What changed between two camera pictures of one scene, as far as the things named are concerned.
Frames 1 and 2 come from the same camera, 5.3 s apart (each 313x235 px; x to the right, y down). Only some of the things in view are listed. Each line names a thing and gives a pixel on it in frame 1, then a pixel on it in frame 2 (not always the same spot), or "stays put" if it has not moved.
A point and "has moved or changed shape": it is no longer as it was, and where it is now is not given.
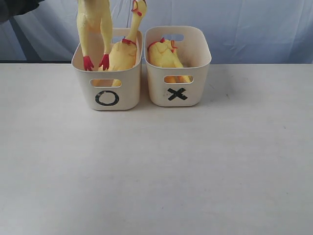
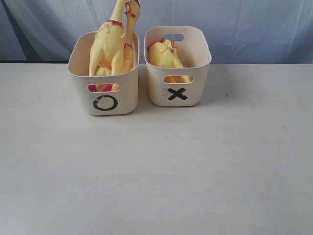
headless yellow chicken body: x=162 y=54 stays put
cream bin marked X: x=181 y=87 stays put
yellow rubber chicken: x=123 y=54 has moved or changed shape
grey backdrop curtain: x=241 y=31 stays put
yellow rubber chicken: x=95 y=14 → x=108 y=41
